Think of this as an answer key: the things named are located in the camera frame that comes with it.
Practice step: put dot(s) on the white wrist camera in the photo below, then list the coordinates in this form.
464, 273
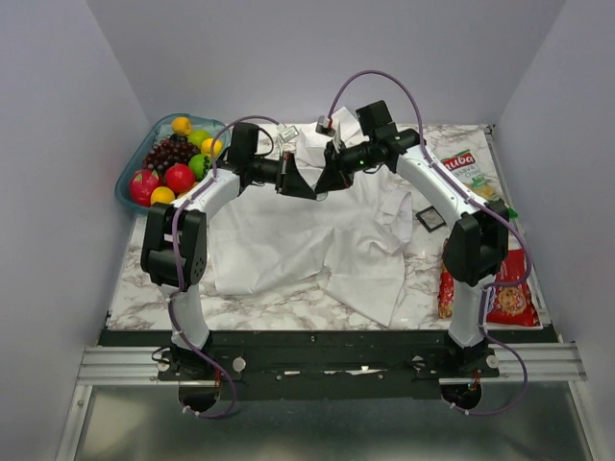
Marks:
285, 134
325, 127

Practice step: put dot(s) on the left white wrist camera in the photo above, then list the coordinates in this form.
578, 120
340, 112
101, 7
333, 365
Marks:
285, 134

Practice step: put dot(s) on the green apple back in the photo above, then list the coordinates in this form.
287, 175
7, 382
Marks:
198, 137

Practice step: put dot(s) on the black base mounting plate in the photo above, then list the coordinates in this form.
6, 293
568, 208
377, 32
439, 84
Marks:
330, 365

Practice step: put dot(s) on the black wire stand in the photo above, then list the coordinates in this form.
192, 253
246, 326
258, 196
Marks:
430, 219

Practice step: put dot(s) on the aluminium rail frame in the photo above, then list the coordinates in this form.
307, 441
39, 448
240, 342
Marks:
133, 366

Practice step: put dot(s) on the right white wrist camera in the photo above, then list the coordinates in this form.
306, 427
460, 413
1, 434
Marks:
325, 127

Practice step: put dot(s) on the red snack bag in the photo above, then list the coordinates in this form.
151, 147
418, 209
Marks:
510, 306

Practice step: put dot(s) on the red apple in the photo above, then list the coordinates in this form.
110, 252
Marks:
179, 178

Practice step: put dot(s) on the white shirt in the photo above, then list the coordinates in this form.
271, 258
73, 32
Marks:
353, 241

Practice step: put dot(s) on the red dragon fruit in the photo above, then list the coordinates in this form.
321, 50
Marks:
142, 184

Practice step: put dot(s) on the orange fruit front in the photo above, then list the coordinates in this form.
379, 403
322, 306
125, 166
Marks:
162, 195

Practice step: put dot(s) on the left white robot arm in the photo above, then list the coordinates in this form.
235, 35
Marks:
174, 252

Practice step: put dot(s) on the yellow banana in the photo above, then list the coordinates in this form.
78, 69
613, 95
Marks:
182, 194

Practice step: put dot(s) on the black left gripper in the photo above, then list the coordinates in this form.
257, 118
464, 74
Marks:
292, 181

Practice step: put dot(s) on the yellow lemon right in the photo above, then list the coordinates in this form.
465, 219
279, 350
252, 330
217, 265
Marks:
211, 147

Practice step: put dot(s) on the yellow lemon at basket back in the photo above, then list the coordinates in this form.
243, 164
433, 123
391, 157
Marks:
181, 126

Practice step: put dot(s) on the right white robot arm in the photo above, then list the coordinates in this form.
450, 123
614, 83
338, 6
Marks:
478, 240

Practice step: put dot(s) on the green cassava chips bag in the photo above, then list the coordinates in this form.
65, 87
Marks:
465, 167

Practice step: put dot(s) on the purple grape bunch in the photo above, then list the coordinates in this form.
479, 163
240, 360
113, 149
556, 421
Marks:
168, 152

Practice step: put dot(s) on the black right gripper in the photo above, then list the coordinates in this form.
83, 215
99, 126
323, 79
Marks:
333, 177

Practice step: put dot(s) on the green lime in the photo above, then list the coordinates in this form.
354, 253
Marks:
199, 165

